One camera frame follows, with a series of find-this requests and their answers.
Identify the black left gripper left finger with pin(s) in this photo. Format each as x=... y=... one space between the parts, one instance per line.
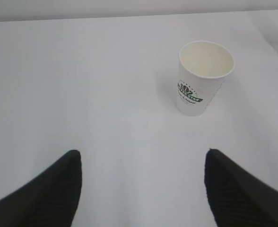
x=49 y=200

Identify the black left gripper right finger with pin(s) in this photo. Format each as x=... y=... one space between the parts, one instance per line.
x=237 y=198

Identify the white paper cup green logo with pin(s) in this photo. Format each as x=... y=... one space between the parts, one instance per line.
x=203 y=68

